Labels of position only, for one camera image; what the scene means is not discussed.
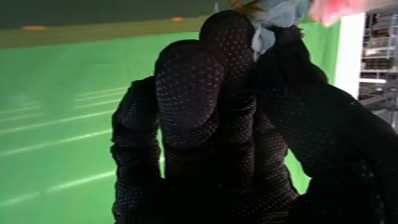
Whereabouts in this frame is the blue flower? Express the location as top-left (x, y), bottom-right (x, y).
top-left (227, 0), bottom-right (314, 63)

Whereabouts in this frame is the metal shelf rack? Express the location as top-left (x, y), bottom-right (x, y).
top-left (357, 11), bottom-right (398, 128)

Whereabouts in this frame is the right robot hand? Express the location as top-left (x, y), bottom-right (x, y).
top-left (108, 9), bottom-right (398, 224)

